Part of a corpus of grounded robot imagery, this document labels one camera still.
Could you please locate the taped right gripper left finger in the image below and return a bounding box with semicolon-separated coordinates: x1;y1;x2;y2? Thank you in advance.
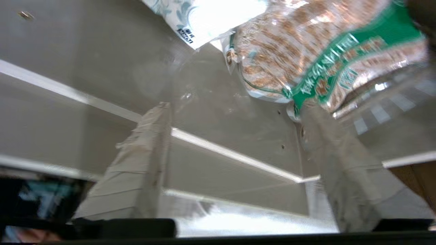
73;101;173;220

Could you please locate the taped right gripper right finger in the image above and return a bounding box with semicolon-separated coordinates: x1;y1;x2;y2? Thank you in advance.
299;103;436;233

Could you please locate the beige glossy drawer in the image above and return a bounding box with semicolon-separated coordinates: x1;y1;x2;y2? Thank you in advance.
0;0;436;239

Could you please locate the white blue-floral tissue pack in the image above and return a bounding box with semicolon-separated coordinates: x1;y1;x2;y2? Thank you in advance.
141;0;269;50

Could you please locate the green brown snack bag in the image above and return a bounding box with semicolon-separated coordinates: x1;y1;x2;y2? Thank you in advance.
221;0;436;136

